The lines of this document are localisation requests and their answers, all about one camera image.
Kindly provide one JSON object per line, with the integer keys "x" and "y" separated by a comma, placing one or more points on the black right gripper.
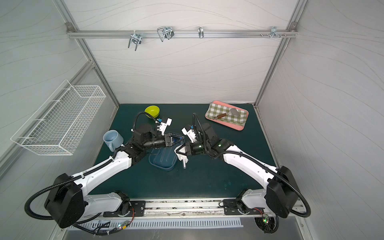
{"x": 188, "y": 148}

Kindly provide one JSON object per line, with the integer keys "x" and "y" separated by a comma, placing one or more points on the blue translucent plastic container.
{"x": 164, "y": 159}

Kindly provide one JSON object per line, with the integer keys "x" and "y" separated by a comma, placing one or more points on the metal bracket hook right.
{"x": 273, "y": 34}

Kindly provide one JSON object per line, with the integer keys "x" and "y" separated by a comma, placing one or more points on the light blue ribbed mug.
{"x": 113, "y": 140}

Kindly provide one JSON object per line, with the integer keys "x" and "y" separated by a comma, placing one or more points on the metal clamp hook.
{"x": 165, "y": 33}

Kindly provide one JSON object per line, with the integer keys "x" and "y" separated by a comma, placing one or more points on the white wire basket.
{"x": 58, "y": 125}

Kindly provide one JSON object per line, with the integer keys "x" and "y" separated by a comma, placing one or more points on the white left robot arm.
{"x": 68, "y": 199}

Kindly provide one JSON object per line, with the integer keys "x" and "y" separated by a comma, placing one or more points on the yellow-green plastic bowl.
{"x": 154, "y": 111}

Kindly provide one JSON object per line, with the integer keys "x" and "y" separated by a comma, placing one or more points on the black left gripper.
{"x": 167, "y": 141}

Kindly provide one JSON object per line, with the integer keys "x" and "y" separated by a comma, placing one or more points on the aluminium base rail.
{"x": 182, "y": 208}

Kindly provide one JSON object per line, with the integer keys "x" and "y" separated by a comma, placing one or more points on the spatula with wooden handle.
{"x": 232, "y": 111}

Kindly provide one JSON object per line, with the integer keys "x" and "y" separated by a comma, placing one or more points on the metal U-bolt hook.
{"x": 135, "y": 40}

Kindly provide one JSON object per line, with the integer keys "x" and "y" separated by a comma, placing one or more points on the small metal ring hook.
{"x": 201, "y": 32}

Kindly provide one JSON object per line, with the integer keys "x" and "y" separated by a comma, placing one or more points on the white slotted cable duct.
{"x": 153, "y": 224}

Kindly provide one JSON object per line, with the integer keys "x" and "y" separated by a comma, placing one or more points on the black cooling fan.
{"x": 268, "y": 226}

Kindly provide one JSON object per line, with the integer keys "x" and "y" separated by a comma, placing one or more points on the aluminium top rail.
{"x": 179, "y": 34}

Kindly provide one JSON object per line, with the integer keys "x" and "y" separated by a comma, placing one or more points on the green checkered cloth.
{"x": 228, "y": 114}

